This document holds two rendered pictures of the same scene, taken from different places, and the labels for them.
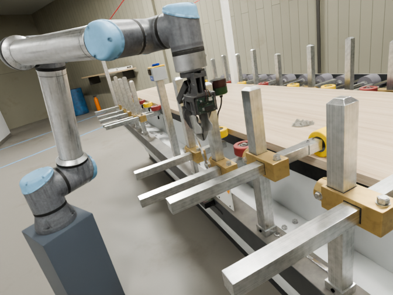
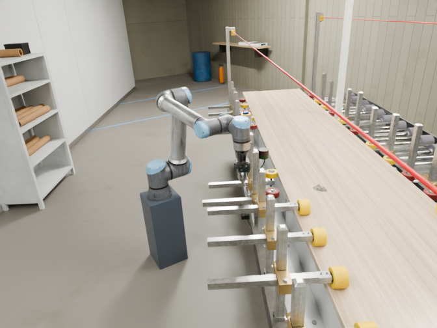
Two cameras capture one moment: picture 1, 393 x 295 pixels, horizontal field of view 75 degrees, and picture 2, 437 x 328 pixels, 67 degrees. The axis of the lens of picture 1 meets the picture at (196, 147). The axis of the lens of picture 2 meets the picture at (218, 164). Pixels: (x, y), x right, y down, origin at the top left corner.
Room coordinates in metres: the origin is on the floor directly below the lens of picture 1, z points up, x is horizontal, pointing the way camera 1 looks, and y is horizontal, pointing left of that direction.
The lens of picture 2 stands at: (-0.83, -0.50, 1.88)
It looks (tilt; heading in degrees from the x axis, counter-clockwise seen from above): 25 degrees down; 21
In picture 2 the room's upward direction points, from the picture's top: 3 degrees counter-clockwise
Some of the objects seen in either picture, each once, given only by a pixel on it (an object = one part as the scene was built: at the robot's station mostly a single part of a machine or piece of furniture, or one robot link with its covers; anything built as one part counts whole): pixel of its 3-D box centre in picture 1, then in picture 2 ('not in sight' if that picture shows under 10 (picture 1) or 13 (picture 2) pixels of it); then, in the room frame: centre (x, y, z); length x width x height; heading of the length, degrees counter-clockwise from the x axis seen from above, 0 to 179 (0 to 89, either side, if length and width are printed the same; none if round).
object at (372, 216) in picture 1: (352, 202); (270, 235); (0.39, -0.26, 0.94); 0.13 x 0.06 x 0.05; 22
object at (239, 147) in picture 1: (245, 157); (272, 198); (0.88, -0.17, 0.85); 0.08 x 0.08 x 0.11
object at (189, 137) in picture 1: (188, 131); (250, 166); (1.11, 0.02, 0.93); 0.03 x 0.03 x 0.48; 22
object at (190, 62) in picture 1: (191, 62); (242, 144); (0.75, -0.03, 1.23); 0.10 x 0.09 x 0.05; 110
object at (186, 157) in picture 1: (182, 158); (241, 183); (1.05, 0.07, 0.83); 0.43 x 0.03 x 0.04; 112
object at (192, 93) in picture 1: (197, 92); (242, 159); (0.74, -0.03, 1.15); 0.09 x 0.08 x 0.12; 20
